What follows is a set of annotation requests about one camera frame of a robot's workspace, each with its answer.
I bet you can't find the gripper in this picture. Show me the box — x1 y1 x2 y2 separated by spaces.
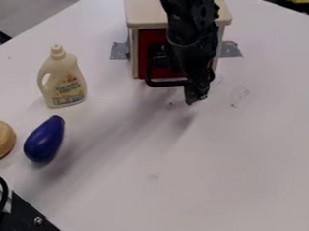
160 21 222 108

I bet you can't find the drawer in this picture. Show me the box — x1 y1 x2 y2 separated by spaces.
134 25 221 92

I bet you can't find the cabinet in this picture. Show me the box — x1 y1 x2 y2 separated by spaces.
115 0 235 86

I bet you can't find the cream toy detergent bottle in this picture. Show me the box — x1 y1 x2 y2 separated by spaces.
33 42 91 111

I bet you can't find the blue toy eggplant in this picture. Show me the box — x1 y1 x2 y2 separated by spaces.
21 112 68 165

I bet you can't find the tan toy donut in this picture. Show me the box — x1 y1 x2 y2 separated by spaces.
0 119 19 165

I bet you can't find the grey metal bracket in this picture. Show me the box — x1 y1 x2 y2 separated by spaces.
108 40 134 62
217 39 247 60

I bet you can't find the black metal mount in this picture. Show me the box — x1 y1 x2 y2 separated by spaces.
0 190 73 231

